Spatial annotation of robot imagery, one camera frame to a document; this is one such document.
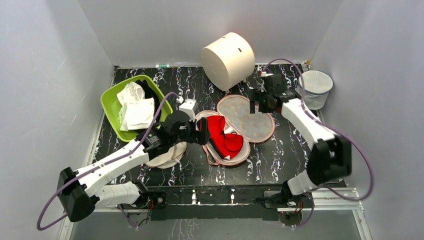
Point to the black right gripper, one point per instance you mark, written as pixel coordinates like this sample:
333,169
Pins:
257,100

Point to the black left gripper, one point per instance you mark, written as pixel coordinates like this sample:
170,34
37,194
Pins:
201,137

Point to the floral mesh laundry bag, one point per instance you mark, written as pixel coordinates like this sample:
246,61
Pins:
254,128

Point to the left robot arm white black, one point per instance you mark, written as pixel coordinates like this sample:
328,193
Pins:
82,191

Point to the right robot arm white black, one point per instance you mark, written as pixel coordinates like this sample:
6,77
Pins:
330,154

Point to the red bra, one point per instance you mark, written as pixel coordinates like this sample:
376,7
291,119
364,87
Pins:
227,145

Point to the beige round mesh laundry bag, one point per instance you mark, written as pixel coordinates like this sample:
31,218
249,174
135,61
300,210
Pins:
170,158

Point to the white cylindrical mesh bag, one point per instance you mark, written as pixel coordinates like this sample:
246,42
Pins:
318,86

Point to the cream cylindrical drum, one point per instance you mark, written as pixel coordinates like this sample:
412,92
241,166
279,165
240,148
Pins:
228,60

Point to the black cloth in basin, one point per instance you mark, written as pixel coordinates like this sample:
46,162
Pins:
149,93

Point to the white cloth in basin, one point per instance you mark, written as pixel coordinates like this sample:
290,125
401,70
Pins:
137,108

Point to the green plastic basin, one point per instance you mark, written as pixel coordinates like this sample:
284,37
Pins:
111,105

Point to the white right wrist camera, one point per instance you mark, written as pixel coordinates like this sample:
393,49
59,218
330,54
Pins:
265,74

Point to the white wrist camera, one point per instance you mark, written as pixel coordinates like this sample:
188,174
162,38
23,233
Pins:
265,74
189,106

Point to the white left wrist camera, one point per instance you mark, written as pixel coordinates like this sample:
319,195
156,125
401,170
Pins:
189,106

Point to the aluminium base frame rail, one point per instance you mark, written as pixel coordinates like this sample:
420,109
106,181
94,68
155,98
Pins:
226,213

